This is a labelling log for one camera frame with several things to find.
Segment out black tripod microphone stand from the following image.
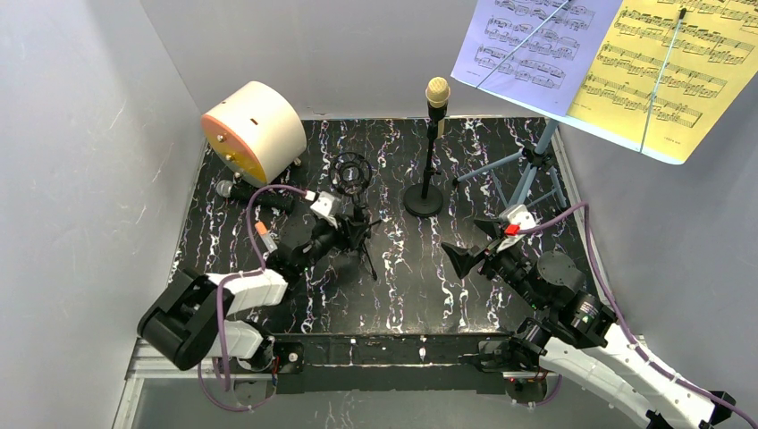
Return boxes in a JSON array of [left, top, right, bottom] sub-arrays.
[[328, 151, 382, 281]]

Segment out beige microphone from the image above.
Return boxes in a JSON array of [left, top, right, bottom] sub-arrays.
[[403, 77, 451, 218]]

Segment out silver microphone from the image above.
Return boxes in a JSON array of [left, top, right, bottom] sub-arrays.
[[215, 180, 296, 215]]

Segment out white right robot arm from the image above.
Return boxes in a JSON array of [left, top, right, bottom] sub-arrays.
[[442, 213, 737, 428]]

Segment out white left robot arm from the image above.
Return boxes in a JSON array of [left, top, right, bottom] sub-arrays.
[[137, 213, 374, 372]]

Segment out blue music stand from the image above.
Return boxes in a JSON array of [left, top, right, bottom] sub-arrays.
[[451, 118, 569, 210]]

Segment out white and orange drum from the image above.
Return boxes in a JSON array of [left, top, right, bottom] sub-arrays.
[[200, 81, 307, 187]]

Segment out lavender sheet music page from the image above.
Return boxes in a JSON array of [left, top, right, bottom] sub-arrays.
[[451, 0, 621, 117]]

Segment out yellow sheet music page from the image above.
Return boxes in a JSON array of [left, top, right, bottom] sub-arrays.
[[568, 1, 757, 164]]

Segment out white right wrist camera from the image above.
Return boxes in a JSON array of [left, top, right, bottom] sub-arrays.
[[497, 204, 537, 239]]

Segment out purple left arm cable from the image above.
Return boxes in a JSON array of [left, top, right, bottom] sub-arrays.
[[196, 184, 309, 413]]

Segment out aluminium frame rail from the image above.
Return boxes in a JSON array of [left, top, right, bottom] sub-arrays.
[[111, 334, 674, 429]]

